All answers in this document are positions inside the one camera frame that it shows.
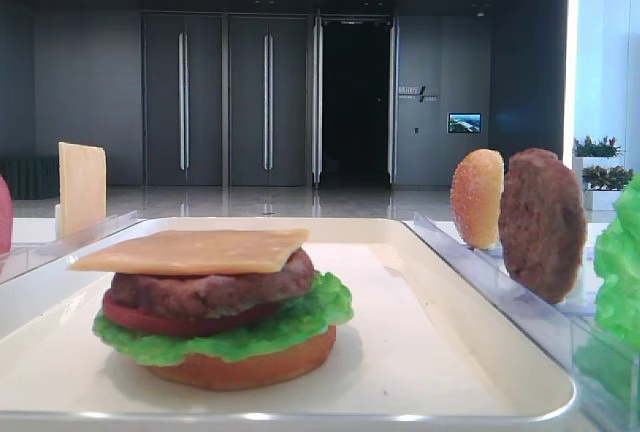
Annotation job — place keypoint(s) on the green lettuce leaf in burger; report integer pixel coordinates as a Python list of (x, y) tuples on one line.
[(329, 303)]

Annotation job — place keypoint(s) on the orange cheese slice on burger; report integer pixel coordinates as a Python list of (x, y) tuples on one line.
[(197, 253)]

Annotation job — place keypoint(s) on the brown meat patty in burger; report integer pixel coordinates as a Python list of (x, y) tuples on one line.
[(214, 295)]

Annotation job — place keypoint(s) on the red tomato slice in burger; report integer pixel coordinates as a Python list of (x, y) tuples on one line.
[(140, 320)]

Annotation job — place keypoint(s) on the upright brown meat patty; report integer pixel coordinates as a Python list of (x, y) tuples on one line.
[(542, 224)]

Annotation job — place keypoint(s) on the upright orange cheese slice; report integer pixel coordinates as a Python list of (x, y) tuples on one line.
[(82, 172)]

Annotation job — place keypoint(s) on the upright red tomato slice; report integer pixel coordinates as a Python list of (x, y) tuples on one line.
[(6, 217)]

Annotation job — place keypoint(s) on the upright green lettuce leaf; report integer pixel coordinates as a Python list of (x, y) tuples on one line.
[(617, 272)]

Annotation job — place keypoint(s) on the sesame bun right one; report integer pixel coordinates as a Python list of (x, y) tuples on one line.
[(475, 195)]

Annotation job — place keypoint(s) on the bottom bun of burger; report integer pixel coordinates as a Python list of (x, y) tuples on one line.
[(214, 374)]

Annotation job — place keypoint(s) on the white rectangular tray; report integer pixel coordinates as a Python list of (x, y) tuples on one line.
[(424, 352)]

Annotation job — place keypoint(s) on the white flower planter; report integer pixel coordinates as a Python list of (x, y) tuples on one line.
[(599, 167)]

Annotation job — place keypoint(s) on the wall display screen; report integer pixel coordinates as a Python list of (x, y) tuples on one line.
[(466, 123)]

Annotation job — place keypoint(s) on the clear long rail left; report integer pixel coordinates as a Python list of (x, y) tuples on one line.
[(24, 259)]

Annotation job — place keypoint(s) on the clear long rail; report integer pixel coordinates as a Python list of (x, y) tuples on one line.
[(24, 259), (559, 330)]

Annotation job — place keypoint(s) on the clear long rail right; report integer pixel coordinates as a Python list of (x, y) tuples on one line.
[(559, 330)]

